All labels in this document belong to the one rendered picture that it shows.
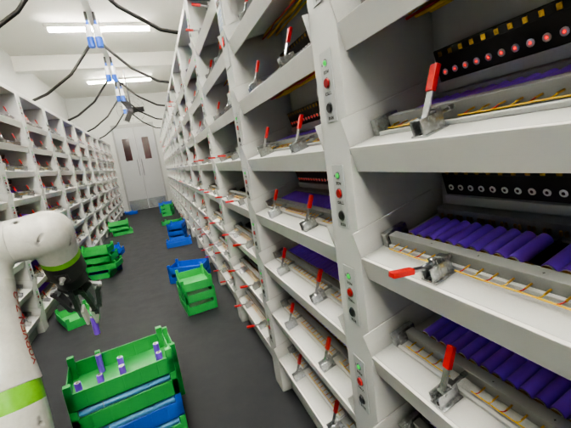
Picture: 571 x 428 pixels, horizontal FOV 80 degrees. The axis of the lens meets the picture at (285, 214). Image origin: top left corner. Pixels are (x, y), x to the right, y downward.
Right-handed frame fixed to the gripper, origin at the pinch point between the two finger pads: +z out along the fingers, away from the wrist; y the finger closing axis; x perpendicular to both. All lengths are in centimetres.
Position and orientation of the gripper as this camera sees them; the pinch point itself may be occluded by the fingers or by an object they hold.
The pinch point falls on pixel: (90, 313)
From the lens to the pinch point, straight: 124.4
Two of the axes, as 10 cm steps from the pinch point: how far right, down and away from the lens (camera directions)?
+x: -3.1, -6.5, 6.9
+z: -0.8, 7.5, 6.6
